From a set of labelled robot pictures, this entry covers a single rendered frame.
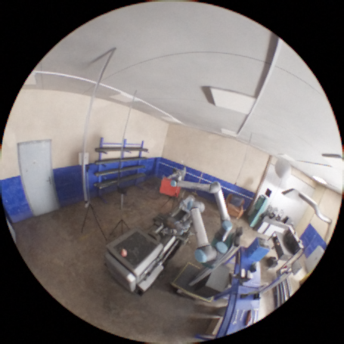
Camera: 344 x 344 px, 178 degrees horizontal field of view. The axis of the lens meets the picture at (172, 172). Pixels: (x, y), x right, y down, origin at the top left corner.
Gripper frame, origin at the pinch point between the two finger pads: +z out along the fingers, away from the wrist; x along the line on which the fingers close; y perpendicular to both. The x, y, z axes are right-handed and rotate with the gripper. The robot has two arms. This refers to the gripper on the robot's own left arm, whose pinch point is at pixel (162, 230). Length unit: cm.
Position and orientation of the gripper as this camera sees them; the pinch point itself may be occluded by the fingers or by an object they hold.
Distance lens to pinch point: 164.4
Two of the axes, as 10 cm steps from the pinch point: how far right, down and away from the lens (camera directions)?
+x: 1.8, 5.5, -8.2
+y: 4.7, -7.8, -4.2
